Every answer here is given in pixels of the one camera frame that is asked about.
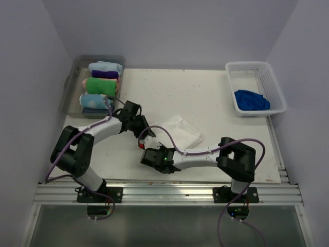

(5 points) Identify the blue cloud pattern towel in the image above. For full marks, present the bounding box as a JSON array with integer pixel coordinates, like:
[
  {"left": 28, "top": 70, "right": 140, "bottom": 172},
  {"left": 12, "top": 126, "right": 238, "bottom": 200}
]
[{"left": 79, "top": 94, "right": 112, "bottom": 110}]

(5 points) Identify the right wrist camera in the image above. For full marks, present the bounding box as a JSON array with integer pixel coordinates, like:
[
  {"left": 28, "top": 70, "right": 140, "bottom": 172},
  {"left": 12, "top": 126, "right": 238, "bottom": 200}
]
[{"left": 138, "top": 136, "right": 160, "bottom": 150}]

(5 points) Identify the pink rolled towel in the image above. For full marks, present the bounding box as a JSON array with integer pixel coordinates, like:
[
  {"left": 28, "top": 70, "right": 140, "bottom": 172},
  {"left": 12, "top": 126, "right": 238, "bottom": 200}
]
[{"left": 81, "top": 77, "right": 121, "bottom": 93}]

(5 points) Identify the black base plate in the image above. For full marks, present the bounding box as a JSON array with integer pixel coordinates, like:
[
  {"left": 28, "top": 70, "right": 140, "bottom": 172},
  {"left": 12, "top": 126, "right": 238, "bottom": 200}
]
[
  {"left": 212, "top": 186, "right": 260, "bottom": 204},
  {"left": 75, "top": 187, "right": 123, "bottom": 203}
]

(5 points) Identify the white plastic basket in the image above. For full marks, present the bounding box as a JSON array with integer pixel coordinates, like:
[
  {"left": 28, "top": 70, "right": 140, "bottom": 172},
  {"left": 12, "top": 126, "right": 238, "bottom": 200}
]
[{"left": 225, "top": 61, "right": 287, "bottom": 117}]

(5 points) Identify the light blue rolled towel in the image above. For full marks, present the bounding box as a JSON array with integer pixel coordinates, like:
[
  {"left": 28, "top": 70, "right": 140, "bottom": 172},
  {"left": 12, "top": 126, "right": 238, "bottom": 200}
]
[{"left": 88, "top": 61, "right": 123, "bottom": 75}]

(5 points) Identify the blue crumpled towel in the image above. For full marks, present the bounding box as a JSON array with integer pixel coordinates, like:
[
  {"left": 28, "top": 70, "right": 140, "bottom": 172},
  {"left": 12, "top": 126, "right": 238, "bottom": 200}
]
[{"left": 234, "top": 90, "right": 270, "bottom": 111}]

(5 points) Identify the aluminium mounting rail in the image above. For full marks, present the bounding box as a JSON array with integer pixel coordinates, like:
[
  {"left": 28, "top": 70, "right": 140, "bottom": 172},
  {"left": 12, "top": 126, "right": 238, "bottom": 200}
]
[{"left": 32, "top": 179, "right": 303, "bottom": 206}]

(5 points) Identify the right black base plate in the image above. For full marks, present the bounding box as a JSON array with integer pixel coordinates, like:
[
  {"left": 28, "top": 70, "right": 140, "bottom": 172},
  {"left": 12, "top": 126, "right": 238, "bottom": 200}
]
[{"left": 212, "top": 186, "right": 260, "bottom": 204}]

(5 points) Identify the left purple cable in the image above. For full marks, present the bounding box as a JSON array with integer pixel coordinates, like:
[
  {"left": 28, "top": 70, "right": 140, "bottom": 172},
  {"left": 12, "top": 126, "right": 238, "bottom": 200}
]
[{"left": 45, "top": 95, "right": 126, "bottom": 221}]

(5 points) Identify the white towel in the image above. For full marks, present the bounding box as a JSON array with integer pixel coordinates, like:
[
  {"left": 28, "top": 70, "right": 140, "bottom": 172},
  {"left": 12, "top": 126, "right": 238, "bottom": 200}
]
[{"left": 151, "top": 115, "right": 203, "bottom": 150}]

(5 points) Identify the grey plastic tray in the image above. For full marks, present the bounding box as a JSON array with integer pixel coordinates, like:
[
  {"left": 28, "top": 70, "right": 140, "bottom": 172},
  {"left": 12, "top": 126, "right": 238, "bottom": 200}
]
[{"left": 59, "top": 55, "right": 125, "bottom": 119}]

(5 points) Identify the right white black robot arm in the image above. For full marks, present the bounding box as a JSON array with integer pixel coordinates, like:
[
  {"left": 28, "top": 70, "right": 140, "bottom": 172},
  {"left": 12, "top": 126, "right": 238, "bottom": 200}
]
[{"left": 140, "top": 137, "right": 256, "bottom": 202}]

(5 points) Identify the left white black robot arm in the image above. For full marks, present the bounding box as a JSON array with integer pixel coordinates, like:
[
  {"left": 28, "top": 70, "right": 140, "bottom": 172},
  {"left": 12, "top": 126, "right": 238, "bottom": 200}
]
[{"left": 50, "top": 101, "right": 156, "bottom": 202}]

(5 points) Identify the purple rolled towel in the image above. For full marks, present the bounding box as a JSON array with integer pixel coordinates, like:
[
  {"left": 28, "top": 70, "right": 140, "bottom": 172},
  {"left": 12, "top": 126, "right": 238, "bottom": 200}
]
[{"left": 91, "top": 70, "right": 119, "bottom": 79}]

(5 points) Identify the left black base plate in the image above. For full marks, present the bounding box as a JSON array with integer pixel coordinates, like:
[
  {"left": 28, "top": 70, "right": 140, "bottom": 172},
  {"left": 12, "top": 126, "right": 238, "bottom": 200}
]
[{"left": 75, "top": 187, "right": 123, "bottom": 203}]

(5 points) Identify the green rolled towel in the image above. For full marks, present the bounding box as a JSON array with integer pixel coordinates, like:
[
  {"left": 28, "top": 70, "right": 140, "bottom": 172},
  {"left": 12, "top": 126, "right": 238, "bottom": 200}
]
[{"left": 85, "top": 77, "right": 115, "bottom": 98}]

